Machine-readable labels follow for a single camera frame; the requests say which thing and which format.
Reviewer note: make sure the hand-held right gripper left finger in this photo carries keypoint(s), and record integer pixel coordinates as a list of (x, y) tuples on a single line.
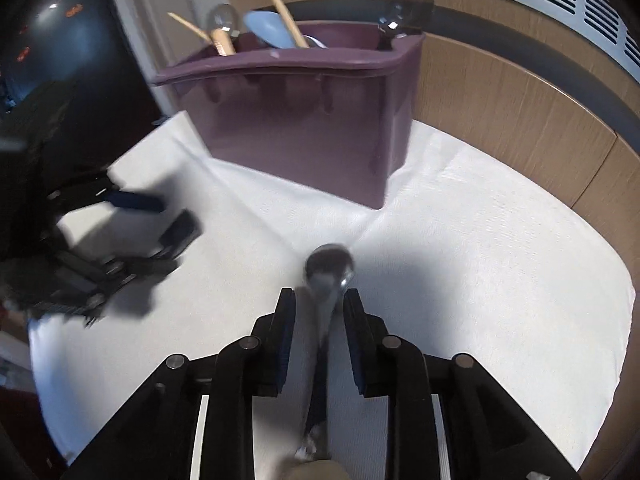
[(286, 360)]

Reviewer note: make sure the white table cloth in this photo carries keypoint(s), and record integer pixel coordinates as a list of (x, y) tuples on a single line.
[(475, 260)]

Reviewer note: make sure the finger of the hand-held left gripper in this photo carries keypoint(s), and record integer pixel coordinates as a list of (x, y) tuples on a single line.
[(135, 201), (180, 232)]

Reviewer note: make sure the black glass cooktop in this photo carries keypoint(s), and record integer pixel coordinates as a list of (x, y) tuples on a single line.
[(50, 35)]

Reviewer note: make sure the purple plastic utensil container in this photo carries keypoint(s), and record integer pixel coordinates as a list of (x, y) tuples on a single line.
[(300, 125)]

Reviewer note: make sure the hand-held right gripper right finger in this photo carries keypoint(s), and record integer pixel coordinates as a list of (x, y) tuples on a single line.
[(356, 360)]

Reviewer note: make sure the wooden chopstick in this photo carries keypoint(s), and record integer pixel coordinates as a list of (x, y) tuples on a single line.
[(190, 25), (282, 7)]

